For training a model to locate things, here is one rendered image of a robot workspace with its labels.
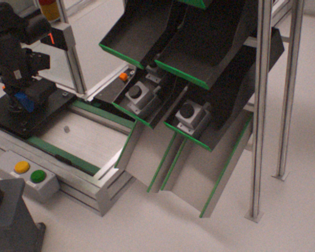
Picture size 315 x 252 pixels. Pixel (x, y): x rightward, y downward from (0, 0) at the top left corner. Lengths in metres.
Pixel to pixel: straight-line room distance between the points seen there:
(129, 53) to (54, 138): 0.61
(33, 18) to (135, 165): 0.45
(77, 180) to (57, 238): 0.17
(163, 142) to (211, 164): 0.14
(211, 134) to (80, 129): 0.63
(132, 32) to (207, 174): 0.38
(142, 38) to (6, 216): 0.51
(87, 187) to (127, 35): 0.45
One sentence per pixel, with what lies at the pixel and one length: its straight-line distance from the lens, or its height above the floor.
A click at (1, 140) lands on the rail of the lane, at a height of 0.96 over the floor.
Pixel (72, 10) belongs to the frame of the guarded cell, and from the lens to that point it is 2.33.
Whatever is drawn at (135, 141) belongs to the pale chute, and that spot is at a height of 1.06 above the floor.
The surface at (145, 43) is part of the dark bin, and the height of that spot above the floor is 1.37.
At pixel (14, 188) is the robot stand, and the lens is 1.13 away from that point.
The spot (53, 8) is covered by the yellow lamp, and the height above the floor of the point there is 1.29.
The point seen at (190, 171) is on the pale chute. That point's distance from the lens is 1.08.
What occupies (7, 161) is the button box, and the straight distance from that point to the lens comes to 1.37.
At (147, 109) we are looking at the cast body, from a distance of 0.98.
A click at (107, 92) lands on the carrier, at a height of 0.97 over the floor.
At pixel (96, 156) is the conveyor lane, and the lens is 1.34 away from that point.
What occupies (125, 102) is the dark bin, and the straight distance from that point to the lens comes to 1.05.
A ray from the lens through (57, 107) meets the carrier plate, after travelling 1.49.
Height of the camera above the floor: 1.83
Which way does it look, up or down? 41 degrees down
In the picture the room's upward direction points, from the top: 8 degrees counter-clockwise
